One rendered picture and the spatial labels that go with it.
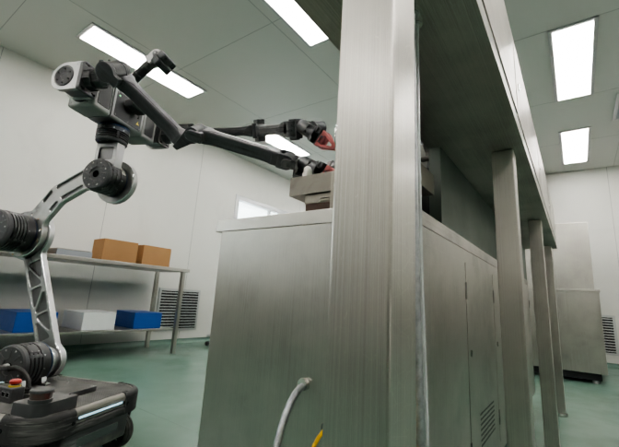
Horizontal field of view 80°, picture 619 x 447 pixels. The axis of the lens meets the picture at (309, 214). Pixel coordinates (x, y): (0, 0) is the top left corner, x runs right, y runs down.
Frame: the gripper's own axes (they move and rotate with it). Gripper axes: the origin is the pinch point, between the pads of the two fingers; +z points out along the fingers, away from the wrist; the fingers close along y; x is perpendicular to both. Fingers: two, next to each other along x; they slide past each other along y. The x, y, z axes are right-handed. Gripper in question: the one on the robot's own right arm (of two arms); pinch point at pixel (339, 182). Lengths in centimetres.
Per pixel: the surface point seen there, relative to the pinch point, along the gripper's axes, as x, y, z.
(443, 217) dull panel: 4.7, -3.1, 37.3
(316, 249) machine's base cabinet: -19.1, 26.0, 22.5
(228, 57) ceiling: 57, -90, -243
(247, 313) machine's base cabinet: -46, 26, 12
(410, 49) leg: 14, 73, 52
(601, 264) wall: 76, -556, 70
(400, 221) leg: -2, 75, 62
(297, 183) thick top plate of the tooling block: -6.9, 19.9, 0.5
